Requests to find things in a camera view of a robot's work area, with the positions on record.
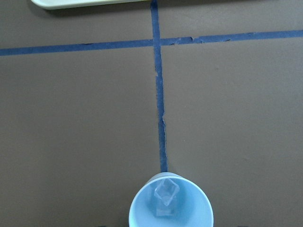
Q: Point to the clear ice cube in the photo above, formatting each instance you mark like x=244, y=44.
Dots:
x=166, y=191

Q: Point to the light blue plastic cup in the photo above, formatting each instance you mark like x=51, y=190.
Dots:
x=190, y=208

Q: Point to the cream bear tray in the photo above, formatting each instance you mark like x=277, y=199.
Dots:
x=67, y=4

